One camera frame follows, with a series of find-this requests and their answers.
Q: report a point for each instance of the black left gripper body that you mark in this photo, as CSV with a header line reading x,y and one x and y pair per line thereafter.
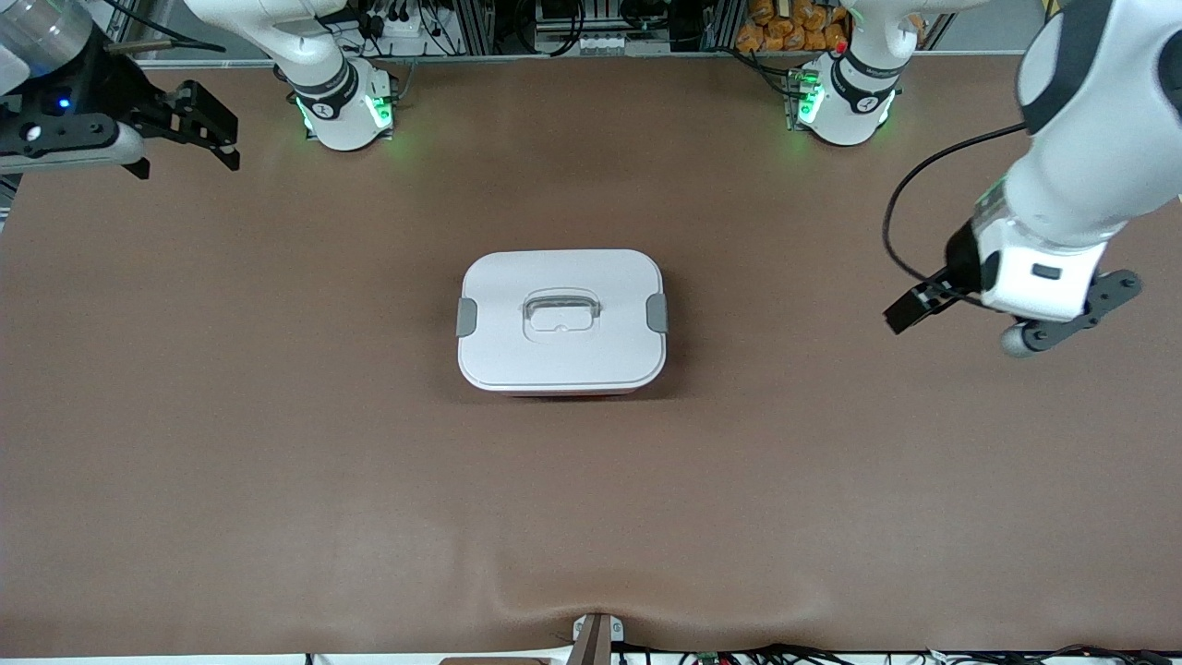
x,y
961,258

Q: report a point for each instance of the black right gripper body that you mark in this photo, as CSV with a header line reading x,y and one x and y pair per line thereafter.
x,y
103,85

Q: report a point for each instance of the white plastic box lid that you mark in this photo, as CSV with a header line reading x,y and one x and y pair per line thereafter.
x,y
563,360

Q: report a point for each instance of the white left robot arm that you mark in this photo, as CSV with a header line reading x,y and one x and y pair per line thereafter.
x,y
1099,139

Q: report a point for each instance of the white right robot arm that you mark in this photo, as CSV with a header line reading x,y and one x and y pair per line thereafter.
x,y
337,111

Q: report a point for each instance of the brown table mat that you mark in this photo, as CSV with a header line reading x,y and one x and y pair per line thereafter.
x,y
831,462

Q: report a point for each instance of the white power strip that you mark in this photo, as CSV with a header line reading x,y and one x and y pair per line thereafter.
x,y
397,23

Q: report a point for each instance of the grey lid latch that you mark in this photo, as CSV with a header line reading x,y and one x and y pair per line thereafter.
x,y
466,317
657,313

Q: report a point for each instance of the pile of orange snack bags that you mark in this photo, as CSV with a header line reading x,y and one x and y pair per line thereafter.
x,y
794,23

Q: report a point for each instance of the white connector strip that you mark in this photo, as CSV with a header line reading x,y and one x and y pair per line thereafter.
x,y
609,43

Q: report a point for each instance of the aluminium table edge rail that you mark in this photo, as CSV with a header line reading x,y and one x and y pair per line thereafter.
x,y
462,58

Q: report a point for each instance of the aluminium frame post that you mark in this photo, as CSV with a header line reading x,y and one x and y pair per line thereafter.
x,y
476,23
716,23

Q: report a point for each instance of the camera mount post with bracket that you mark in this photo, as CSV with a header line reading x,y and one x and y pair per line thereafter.
x,y
596,637

